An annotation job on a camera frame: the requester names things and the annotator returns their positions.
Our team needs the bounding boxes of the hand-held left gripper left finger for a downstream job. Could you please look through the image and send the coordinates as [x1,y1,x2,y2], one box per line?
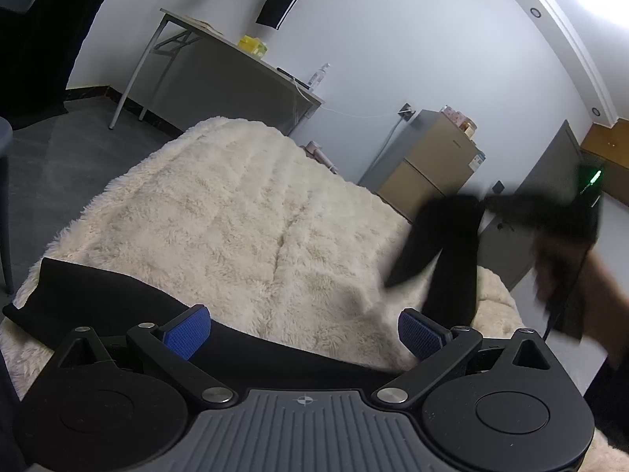
[58,305,239,408]

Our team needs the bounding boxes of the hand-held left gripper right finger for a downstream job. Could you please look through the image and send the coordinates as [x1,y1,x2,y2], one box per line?
[372,308,554,406]

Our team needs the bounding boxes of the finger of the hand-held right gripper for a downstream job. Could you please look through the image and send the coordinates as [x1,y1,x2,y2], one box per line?
[484,192,541,231]

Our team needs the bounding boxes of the black pants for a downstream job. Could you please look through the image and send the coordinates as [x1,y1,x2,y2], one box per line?
[2,195,487,384]

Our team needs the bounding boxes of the person's right forearm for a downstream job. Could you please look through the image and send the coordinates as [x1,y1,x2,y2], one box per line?
[582,248,629,356]

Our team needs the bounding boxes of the person's right hand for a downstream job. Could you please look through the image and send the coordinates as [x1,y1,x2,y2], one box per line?
[535,236,590,319]

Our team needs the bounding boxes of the wooden cabinet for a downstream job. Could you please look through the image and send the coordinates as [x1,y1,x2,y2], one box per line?
[581,118,629,164]

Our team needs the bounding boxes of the gold two-door fridge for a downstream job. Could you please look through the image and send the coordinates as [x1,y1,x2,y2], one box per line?
[359,109,488,223]

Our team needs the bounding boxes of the pink box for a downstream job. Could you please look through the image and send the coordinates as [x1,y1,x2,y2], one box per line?
[441,105,478,137]

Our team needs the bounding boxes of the cream fluffy blanket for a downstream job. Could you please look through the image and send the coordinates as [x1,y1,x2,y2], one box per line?
[0,117,629,472]

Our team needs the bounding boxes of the person's dark clothing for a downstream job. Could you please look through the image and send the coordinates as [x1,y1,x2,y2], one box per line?
[0,349,28,472]

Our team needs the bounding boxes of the grey plastic chair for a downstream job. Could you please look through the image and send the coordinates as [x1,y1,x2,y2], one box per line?
[0,0,39,297]

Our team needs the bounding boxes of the clear spray bottle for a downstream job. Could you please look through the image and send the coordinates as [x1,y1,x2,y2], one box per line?
[309,63,331,92]

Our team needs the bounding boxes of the black power strip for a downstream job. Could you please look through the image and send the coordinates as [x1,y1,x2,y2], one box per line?
[276,67,313,90]

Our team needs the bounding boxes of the grey folding table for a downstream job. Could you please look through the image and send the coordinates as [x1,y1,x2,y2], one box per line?
[108,8,325,138]

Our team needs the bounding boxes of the yellow container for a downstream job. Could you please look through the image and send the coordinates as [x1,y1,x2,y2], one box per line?
[238,34,269,57]

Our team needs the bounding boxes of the tan flat book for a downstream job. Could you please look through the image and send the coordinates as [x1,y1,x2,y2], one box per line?
[183,17,225,36]

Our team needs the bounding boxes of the black curtain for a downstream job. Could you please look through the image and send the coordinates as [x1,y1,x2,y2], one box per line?
[0,0,134,131]

